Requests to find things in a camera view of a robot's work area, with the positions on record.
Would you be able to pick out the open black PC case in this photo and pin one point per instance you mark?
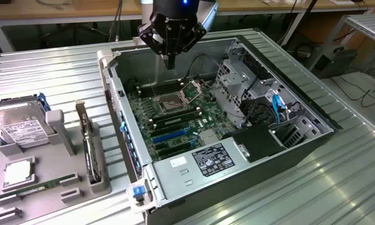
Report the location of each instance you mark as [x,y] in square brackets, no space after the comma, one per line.
[134,63]

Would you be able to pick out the blue case latch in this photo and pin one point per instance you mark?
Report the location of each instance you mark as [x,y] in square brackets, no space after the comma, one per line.
[138,190]

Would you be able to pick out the thin locking lever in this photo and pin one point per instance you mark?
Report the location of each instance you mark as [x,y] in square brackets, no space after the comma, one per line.
[153,90]

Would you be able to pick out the CPU socket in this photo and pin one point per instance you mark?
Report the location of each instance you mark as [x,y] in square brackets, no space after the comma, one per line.
[171,103]

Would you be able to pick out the blue expansion slot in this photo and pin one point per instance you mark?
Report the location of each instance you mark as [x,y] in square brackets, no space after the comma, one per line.
[169,137]

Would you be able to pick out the metal slat side table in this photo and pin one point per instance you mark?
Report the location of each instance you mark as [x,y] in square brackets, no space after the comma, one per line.
[369,25]

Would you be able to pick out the green graphics card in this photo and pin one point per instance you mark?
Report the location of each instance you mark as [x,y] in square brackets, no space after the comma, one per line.
[89,145]

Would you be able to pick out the silver CPU chip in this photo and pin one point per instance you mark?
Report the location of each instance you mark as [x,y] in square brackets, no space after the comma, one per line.
[18,173]

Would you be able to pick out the silver chipset heatsink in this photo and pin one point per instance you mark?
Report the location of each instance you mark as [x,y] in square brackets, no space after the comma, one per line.
[210,136]

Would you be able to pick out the wooden desk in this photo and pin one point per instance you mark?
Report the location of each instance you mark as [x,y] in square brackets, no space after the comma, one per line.
[82,9]

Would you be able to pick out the metal socket cover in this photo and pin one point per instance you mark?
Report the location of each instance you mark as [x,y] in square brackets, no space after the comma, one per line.
[194,90]

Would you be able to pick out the grey metal drive cage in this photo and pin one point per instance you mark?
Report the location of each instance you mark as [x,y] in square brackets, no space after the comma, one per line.
[234,79]

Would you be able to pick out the black RAM slot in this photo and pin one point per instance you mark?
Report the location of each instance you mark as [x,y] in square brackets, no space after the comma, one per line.
[175,113]
[175,116]

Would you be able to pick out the silver hard disk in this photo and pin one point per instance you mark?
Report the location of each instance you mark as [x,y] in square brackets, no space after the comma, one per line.
[22,122]

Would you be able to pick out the blue disk carrier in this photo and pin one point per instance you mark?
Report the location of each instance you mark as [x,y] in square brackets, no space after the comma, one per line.
[43,99]

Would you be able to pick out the black box under table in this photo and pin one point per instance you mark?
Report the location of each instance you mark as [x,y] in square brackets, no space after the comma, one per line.
[334,58]

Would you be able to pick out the black tripod stand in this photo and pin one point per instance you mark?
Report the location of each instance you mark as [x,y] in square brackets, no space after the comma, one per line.
[115,21]

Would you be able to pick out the green loose RAM stick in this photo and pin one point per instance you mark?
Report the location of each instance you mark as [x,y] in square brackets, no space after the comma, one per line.
[38,187]

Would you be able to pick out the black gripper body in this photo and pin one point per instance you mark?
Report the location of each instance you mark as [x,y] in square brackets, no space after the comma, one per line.
[175,21]

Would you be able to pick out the installed RAM stick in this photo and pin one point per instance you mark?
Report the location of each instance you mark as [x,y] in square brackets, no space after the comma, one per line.
[175,122]

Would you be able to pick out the green motherboard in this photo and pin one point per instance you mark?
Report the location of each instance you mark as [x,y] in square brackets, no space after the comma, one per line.
[139,104]

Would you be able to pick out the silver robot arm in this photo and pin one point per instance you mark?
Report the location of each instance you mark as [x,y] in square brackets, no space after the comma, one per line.
[149,5]

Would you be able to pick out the black fan shroud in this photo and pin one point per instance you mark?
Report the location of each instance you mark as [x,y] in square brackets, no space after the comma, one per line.
[257,143]

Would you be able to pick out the grey power supply unit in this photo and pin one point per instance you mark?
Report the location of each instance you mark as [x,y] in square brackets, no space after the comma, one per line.
[175,173]

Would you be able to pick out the grey parts rack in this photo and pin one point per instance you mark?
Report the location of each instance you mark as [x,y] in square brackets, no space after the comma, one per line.
[50,168]

